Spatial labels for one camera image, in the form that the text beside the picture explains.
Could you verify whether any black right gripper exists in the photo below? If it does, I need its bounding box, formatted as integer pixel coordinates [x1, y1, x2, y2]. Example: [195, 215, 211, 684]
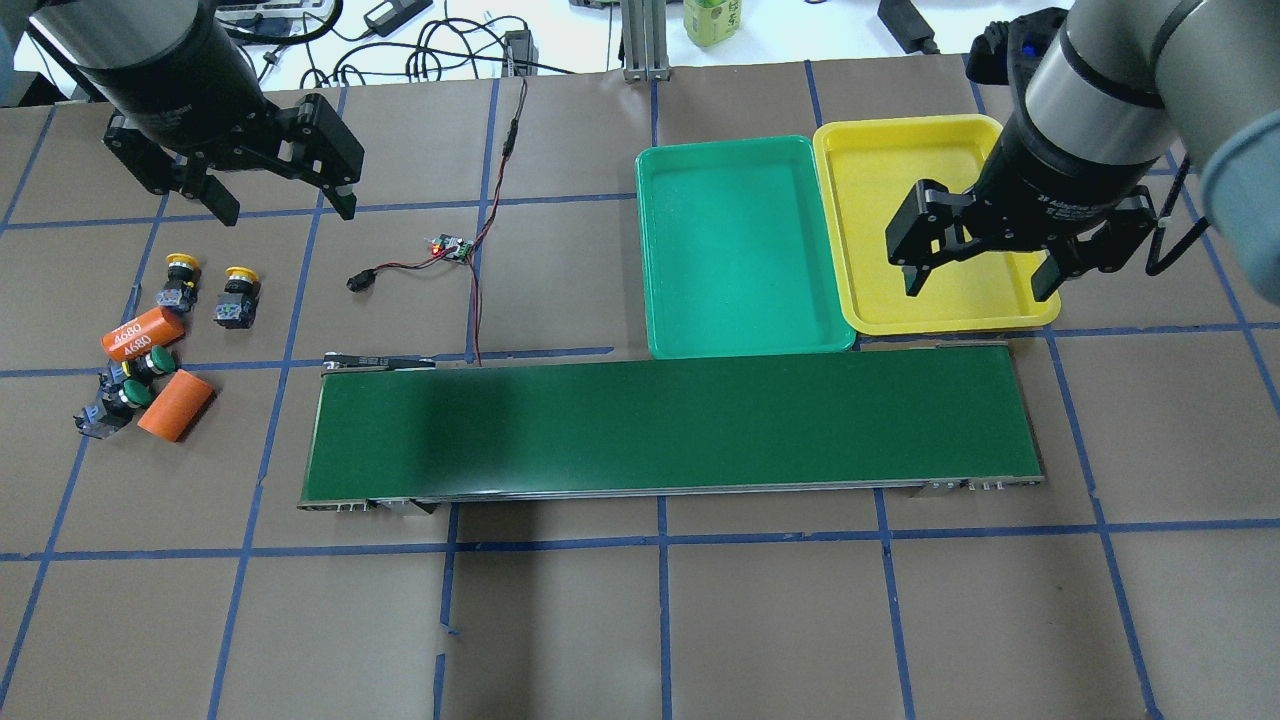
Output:
[884, 158, 1157, 302]

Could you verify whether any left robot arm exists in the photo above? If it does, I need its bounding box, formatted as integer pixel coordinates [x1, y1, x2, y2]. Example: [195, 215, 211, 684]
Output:
[26, 1, 365, 225]

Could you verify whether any small controller circuit board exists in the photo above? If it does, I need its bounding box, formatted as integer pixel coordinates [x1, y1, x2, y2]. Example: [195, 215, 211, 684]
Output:
[428, 234, 476, 265]

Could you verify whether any aluminium frame post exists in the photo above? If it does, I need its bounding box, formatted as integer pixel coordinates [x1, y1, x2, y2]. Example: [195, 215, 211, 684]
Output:
[620, 0, 671, 83]

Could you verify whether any green push button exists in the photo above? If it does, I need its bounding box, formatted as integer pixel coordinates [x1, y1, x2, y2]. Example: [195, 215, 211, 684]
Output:
[73, 379, 154, 439]
[102, 346, 180, 386]

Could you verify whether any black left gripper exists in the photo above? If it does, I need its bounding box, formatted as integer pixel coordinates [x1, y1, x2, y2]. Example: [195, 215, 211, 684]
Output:
[102, 92, 365, 227]

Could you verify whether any black power adapter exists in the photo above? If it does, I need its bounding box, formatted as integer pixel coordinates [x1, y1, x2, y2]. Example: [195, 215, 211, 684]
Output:
[877, 0, 940, 55]

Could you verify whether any orange cylinder with 4680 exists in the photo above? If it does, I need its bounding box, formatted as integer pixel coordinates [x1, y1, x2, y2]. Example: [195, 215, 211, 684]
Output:
[100, 307, 187, 363]

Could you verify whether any plain orange cylinder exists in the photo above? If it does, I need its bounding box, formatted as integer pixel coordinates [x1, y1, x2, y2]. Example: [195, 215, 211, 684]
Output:
[137, 369, 218, 443]

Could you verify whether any yellow plastic tray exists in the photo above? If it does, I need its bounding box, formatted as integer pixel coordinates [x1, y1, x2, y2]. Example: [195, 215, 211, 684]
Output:
[813, 114, 1062, 336]

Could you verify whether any yellow push button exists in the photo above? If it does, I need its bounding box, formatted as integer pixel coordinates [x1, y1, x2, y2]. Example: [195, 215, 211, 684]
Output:
[154, 252, 201, 315]
[214, 266, 261, 329]

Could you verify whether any green conveyor belt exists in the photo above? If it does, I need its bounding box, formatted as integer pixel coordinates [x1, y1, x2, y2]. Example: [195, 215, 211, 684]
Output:
[297, 345, 1044, 511]

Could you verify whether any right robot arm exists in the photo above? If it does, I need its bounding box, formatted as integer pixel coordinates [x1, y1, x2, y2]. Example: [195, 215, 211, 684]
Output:
[884, 1, 1279, 304]

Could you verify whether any green tea bottle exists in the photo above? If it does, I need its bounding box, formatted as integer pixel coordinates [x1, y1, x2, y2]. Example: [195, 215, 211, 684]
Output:
[684, 0, 742, 47]

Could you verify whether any green plastic tray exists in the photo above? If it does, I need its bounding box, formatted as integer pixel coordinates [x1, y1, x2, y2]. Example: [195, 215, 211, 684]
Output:
[635, 135, 856, 360]

